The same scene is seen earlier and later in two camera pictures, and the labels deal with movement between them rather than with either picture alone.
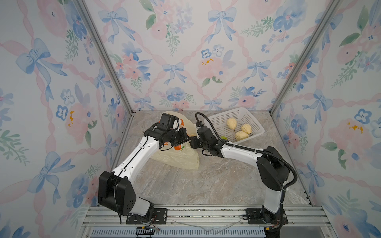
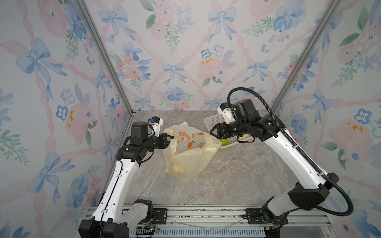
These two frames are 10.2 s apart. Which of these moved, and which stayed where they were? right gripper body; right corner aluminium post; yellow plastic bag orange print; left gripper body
Moved: left gripper body; yellow plastic bag orange print; right gripper body
Stayed: right corner aluminium post
